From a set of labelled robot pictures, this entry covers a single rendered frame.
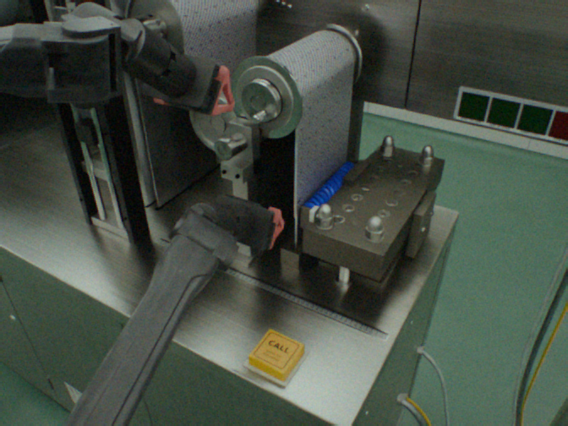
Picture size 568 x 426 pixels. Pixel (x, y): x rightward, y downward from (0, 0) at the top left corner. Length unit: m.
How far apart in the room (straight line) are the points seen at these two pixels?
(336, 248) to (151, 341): 0.48
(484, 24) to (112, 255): 0.89
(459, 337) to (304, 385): 1.42
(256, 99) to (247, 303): 0.38
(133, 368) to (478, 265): 2.21
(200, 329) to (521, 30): 0.81
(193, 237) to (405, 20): 0.67
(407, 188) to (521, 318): 1.41
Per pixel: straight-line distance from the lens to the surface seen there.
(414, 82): 1.09
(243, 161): 0.89
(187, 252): 0.57
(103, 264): 1.08
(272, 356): 0.82
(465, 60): 1.06
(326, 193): 0.98
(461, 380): 2.04
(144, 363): 0.48
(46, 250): 1.17
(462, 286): 2.41
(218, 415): 1.07
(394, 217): 0.95
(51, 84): 0.56
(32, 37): 0.54
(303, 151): 0.89
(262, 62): 0.84
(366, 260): 0.87
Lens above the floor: 1.57
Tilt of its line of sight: 35 degrees down
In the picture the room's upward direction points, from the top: straight up
